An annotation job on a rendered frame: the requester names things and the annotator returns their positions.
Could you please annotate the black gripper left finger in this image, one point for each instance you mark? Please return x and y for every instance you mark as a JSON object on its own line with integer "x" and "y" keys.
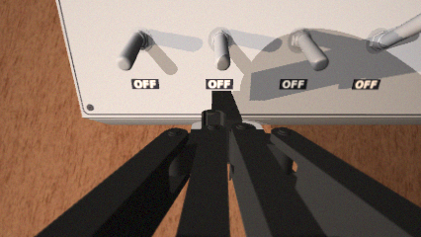
{"x": 133, "y": 200}

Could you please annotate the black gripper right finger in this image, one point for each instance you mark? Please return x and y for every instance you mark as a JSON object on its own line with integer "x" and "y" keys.
{"x": 324, "y": 197}

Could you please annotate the white switch panel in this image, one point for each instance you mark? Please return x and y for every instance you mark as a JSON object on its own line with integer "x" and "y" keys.
{"x": 284, "y": 61}

